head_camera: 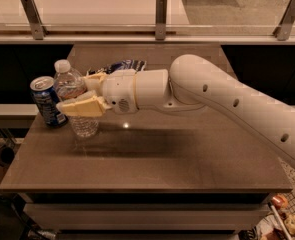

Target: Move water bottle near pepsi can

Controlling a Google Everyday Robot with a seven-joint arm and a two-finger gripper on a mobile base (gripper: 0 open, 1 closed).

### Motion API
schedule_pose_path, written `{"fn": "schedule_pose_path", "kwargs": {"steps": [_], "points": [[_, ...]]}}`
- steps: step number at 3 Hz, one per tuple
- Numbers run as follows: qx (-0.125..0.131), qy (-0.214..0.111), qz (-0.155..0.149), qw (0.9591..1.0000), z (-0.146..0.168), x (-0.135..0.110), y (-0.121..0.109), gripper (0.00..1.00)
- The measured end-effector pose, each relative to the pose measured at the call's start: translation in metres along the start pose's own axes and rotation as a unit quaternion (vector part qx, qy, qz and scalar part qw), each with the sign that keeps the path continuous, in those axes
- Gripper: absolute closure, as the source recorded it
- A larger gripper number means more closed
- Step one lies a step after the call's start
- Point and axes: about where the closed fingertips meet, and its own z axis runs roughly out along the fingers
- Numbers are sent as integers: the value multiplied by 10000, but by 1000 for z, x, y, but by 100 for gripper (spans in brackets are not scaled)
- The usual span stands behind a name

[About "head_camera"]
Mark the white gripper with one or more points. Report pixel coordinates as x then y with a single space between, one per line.
119 90

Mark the clear plastic water bottle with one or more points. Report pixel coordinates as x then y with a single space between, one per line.
68 84

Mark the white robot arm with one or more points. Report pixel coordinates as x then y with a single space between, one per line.
190 84

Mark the blue pepsi can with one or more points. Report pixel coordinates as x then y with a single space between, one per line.
46 99

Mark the blue crumpled chip bag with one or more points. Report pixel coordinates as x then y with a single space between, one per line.
137 65

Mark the glass railing panel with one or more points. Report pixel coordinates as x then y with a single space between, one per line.
204 17

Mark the left metal railing bracket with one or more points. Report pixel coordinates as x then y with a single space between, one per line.
38 31

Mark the metal railing bracket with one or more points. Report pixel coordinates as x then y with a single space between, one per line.
160 19
283 29
38 31

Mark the middle metal railing bracket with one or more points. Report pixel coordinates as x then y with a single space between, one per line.
160 19

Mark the right metal railing bracket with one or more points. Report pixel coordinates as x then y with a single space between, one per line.
283 29

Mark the wire basket with snacks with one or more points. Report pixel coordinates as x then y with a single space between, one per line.
279 223

